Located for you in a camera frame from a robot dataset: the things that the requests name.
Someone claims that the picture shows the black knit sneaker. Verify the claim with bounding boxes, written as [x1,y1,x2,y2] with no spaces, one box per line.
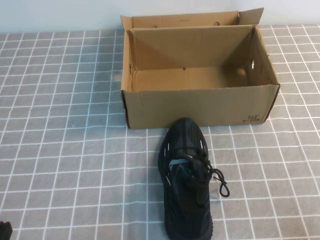
[158,117,231,240]

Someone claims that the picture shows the brown cardboard shoe box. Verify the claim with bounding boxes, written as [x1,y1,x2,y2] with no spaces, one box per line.
[120,7,281,130]

